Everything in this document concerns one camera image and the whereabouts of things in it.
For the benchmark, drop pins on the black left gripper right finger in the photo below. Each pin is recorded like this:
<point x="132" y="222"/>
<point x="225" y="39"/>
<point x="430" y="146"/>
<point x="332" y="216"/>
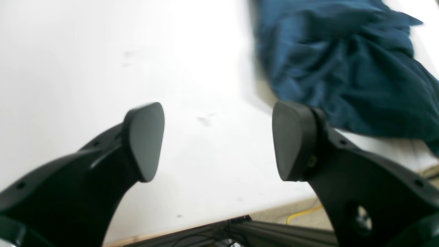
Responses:
<point x="370" y="200"/>

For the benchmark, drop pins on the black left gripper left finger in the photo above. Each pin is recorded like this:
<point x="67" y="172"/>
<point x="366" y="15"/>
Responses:
<point x="70" y="202"/>

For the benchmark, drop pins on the dark teal T-shirt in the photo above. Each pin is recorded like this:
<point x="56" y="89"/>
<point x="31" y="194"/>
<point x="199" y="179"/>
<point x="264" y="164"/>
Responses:
<point x="353" y="59"/>

